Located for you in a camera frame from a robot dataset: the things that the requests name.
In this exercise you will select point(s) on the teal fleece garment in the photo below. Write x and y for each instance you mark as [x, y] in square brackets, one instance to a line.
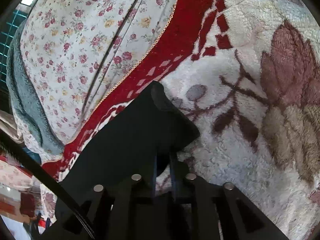
[26, 103]

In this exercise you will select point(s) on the red and white floral blanket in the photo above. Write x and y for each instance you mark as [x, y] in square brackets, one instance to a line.
[246, 72]

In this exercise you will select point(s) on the floral print bed sheet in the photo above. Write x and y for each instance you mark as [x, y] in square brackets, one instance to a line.
[76, 51]

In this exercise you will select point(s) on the black pants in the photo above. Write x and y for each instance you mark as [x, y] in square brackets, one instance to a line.
[114, 178]

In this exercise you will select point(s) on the window with teal grille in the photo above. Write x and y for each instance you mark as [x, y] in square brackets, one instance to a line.
[9, 25]

